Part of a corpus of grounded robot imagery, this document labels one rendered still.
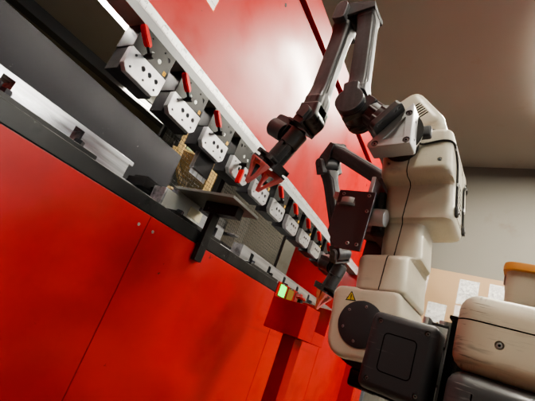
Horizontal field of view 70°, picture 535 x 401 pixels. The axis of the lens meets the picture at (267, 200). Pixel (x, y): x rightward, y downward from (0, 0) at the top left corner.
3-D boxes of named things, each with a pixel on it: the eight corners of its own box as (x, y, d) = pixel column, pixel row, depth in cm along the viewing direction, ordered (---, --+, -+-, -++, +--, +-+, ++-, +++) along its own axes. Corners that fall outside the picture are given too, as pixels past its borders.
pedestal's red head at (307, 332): (297, 338, 137) (312, 290, 142) (263, 325, 147) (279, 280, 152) (322, 348, 151) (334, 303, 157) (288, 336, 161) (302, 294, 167)
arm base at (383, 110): (401, 101, 87) (413, 132, 96) (379, 87, 93) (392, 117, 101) (372, 126, 88) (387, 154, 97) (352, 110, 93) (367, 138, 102)
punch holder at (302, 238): (298, 240, 220) (306, 215, 226) (285, 238, 225) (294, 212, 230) (306, 249, 232) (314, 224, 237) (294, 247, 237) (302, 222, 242)
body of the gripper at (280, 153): (255, 150, 107) (272, 130, 107) (273, 169, 114) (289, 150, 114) (267, 160, 102) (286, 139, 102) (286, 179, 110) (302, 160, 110)
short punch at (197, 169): (190, 172, 144) (200, 150, 147) (186, 171, 145) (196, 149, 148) (205, 184, 152) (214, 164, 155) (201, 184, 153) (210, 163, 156)
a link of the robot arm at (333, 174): (322, 156, 159) (341, 158, 165) (313, 160, 164) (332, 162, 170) (337, 260, 151) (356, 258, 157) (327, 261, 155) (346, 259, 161)
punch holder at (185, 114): (165, 110, 126) (185, 70, 131) (147, 109, 130) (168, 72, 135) (192, 136, 137) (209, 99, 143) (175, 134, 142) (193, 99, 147)
